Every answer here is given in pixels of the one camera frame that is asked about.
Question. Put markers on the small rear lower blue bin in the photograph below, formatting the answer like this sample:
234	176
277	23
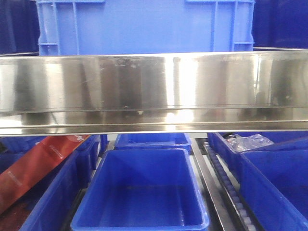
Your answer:
153	141

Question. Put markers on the dark blue bin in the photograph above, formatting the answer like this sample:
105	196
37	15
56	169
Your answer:
280	23
19	26

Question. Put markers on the lower left blue bin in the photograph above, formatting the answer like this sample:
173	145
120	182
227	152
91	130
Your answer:
47	205

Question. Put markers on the upper right dark blue bin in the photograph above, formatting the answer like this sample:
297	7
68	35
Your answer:
280	23

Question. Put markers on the upper left dark blue bin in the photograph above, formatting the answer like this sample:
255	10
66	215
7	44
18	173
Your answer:
19	26

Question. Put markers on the clear plastic bag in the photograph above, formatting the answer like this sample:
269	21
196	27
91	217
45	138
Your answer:
240	143

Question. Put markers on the stainless steel shelf front rail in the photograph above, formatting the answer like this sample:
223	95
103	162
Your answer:
172	92

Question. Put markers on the red cardboard package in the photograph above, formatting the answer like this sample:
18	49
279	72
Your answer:
33	166

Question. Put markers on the lower middle blue bin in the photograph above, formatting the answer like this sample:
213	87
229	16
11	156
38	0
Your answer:
143	190

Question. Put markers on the large light blue crate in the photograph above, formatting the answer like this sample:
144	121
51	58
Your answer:
92	27

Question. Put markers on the lower right blue bin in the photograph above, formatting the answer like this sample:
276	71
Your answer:
273	179

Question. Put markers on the steel divider rail lower left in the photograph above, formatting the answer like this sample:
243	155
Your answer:
219	212

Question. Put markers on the white roller track strip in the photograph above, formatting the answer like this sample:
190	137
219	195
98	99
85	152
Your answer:
239	211

